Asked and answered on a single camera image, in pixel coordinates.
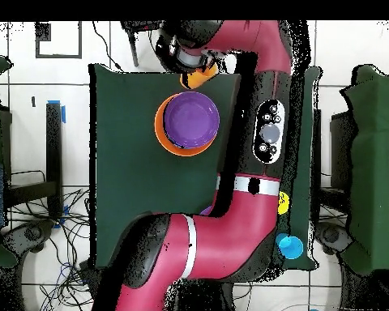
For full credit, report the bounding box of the dark green tablecloth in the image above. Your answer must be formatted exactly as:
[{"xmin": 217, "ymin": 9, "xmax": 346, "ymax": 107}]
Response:
[{"xmin": 88, "ymin": 63, "xmax": 322, "ymax": 271}]

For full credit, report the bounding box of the thin black cable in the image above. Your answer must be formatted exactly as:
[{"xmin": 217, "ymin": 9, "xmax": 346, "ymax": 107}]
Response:
[{"xmin": 91, "ymin": 20, "xmax": 125, "ymax": 73}]

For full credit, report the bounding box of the orange cup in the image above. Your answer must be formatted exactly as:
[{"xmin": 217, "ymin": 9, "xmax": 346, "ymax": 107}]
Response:
[{"xmin": 179, "ymin": 62, "xmax": 220, "ymax": 91}]

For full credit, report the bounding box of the large blue bowl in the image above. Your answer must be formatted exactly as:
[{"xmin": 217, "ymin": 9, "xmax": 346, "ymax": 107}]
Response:
[{"xmin": 164, "ymin": 129, "xmax": 189, "ymax": 151}]

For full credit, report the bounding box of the blue tape strip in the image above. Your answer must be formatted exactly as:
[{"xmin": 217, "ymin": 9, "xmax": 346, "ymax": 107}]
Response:
[{"xmin": 46, "ymin": 100, "xmax": 66, "ymax": 124}]

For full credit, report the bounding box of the black table frame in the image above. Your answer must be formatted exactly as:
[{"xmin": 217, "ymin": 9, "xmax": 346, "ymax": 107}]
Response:
[
  {"xmin": 2, "ymin": 102, "xmax": 63, "ymax": 218},
  {"xmin": 329, "ymin": 111, "xmax": 357, "ymax": 195}
]

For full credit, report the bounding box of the grey square frame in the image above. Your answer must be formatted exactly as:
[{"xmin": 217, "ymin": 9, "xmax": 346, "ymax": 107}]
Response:
[{"xmin": 35, "ymin": 20, "xmax": 83, "ymax": 60}]

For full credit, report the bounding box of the black floor base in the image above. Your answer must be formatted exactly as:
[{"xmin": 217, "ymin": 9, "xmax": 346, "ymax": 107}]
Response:
[
  {"xmin": 1, "ymin": 219, "xmax": 54, "ymax": 253},
  {"xmin": 314, "ymin": 221, "xmax": 354, "ymax": 257}
]

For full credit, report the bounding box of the blue cup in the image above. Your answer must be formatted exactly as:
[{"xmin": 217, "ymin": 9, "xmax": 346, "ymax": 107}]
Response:
[{"xmin": 276, "ymin": 232, "xmax": 305, "ymax": 261}]

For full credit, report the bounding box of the bundle of cables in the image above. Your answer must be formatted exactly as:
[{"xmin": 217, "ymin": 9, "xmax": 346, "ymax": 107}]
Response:
[{"xmin": 2, "ymin": 187, "xmax": 98, "ymax": 311}]

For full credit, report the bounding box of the large orange bowl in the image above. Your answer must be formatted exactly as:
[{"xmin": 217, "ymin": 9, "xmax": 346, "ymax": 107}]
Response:
[{"xmin": 154, "ymin": 93, "xmax": 215, "ymax": 158}]

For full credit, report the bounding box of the yellow cup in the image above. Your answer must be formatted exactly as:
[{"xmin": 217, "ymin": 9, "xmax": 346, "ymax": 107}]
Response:
[{"xmin": 277, "ymin": 190, "xmax": 290, "ymax": 215}]

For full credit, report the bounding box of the black metal stand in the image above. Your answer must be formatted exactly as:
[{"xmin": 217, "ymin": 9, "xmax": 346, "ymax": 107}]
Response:
[{"xmin": 120, "ymin": 20, "xmax": 165, "ymax": 67}]

